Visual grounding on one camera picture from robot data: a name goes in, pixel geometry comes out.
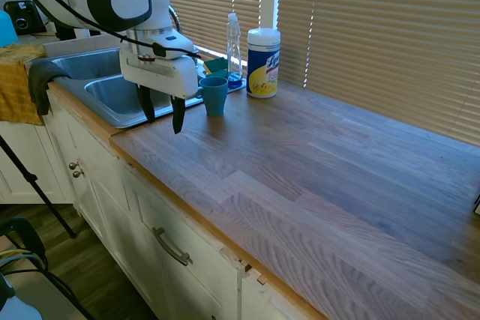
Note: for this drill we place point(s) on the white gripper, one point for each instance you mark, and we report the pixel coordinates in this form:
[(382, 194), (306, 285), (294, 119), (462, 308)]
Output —
[(165, 76)]

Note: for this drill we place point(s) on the teal mug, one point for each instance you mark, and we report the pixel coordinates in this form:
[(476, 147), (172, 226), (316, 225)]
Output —
[(215, 97)]

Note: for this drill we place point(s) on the stainless steel double sink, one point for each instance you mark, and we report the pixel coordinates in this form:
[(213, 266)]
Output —
[(101, 95)]

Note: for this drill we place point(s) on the green yellow sponge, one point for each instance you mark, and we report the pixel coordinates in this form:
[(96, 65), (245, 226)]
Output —
[(215, 65), (222, 73)]

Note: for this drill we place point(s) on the clear dish soap bottle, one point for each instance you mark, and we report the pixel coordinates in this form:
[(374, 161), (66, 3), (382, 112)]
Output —
[(234, 46)]

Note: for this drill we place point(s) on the round metal cabinet knob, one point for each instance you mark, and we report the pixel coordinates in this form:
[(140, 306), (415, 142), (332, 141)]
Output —
[(74, 165), (78, 174)]

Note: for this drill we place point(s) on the Lysol wipes canister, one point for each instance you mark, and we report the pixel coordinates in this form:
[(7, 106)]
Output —
[(263, 65)]

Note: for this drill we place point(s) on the white kitchen cabinet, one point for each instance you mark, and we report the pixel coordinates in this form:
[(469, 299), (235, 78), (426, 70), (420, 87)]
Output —
[(123, 215)]

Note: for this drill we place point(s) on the narrow tan window blind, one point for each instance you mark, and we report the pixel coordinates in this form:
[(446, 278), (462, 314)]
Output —
[(213, 1)]

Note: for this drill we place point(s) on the grey dish cloth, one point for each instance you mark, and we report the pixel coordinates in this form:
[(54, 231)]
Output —
[(41, 80)]

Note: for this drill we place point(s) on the black tripod leg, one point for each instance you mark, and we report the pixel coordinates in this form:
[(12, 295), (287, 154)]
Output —
[(35, 189)]

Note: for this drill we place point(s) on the yellow towel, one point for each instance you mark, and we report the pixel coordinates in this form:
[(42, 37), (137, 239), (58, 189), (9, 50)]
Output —
[(15, 84)]

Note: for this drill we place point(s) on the black toaster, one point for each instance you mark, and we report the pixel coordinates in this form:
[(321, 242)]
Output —
[(24, 16)]

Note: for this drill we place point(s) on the wide tan window blind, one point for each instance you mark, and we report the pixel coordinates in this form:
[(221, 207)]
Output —
[(382, 35)]

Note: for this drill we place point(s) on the black cart frame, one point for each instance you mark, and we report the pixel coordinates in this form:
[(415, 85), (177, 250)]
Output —
[(32, 241)]

